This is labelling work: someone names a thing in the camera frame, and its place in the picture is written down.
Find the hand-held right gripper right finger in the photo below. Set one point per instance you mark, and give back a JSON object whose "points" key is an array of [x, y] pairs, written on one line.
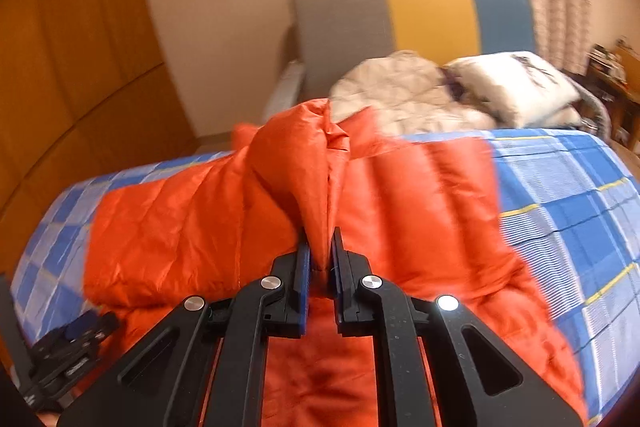
{"points": [[337, 287]]}

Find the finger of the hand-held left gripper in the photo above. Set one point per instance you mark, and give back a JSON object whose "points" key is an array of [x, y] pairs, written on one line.
{"points": [[82, 326]]}

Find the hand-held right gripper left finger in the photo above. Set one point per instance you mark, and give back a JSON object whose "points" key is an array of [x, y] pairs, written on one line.
{"points": [[303, 277]]}

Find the orange down jacket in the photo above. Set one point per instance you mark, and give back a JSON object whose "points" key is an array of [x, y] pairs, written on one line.
{"points": [[175, 232]]}

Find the white bedside panel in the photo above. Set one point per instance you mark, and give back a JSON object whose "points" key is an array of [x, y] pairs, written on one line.
{"points": [[287, 89]]}

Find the beige quilted blanket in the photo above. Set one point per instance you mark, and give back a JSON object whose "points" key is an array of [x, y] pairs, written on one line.
{"points": [[395, 92]]}

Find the blue plaid bed sheet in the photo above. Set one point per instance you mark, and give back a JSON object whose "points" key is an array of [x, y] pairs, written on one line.
{"points": [[550, 207]]}

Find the white pillow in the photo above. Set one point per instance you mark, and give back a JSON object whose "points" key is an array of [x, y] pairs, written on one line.
{"points": [[505, 87]]}

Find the wooden wardrobe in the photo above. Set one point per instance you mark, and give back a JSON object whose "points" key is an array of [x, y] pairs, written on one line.
{"points": [[75, 57]]}

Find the grey garment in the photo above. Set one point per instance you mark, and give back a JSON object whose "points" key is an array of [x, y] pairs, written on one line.
{"points": [[597, 107]]}

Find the wooden desk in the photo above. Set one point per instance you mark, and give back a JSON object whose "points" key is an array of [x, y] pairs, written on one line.
{"points": [[617, 92]]}

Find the clutter on desk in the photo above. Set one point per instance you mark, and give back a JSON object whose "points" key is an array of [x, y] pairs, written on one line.
{"points": [[607, 59]]}

